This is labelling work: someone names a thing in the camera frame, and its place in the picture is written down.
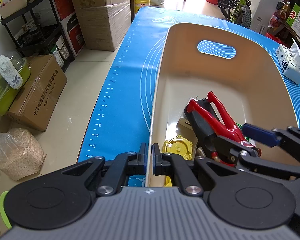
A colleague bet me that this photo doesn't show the green black bicycle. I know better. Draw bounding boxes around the green black bicycle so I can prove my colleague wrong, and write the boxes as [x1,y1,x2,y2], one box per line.
[217,0,252,29]

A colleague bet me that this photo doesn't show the green white product box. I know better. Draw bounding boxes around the green white product box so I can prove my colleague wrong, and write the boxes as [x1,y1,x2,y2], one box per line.
[287,4,300,38]

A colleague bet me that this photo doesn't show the white blue tissue box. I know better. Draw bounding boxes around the white blue tissue box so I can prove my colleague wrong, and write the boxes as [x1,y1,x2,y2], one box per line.
[276,40,300,85]

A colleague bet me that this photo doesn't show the brown cardboard box with text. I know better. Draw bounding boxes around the brown cardboard box with text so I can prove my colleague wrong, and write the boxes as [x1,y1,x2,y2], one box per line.
[6,54,67,132]

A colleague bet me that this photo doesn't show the yellow round lid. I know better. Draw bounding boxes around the yellow round lid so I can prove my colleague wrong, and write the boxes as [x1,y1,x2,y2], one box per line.
[162,135,193,160]

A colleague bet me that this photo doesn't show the beige plastic storage bin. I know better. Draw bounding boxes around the beige plastic storage bin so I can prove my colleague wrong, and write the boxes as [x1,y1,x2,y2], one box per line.
[144,23,299,188]

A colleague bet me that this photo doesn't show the rolled white towel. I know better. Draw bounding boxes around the rolled white towel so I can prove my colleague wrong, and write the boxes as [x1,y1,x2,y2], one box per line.
[0,55,23,90]

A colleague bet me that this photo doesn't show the red hero action figure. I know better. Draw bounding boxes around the red hero action figure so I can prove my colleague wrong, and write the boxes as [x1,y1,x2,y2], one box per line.
[185,90,262,168]

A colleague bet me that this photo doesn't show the green plastic container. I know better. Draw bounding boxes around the green plastic container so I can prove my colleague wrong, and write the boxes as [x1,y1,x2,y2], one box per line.
[0,51,30,116]

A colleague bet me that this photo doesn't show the black metal shelf rack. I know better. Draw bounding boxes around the black metal shelf rack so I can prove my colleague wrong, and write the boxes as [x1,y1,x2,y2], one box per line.
[0,0,75,71]

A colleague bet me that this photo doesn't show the green round stool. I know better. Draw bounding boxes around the green round stool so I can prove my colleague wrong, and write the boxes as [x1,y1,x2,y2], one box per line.
[0,191,12,230]

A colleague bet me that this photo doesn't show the red white appliance box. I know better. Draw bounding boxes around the red white appliance box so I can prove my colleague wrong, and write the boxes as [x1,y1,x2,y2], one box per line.
[55,0,85,57]

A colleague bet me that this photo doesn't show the large wrapped cardboard box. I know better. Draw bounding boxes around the large wrapped cardboard box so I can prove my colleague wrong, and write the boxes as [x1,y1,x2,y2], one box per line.
[72,0,131,51]

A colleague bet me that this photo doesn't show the white freezer cabinet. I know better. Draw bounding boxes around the white freezer cabinet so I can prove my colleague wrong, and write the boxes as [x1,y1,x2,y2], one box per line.
[250,0,283,35]

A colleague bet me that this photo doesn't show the clear bag of grain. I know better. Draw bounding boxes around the clear bag of grain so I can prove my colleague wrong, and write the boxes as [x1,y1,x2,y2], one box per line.
[0,128,46,181]

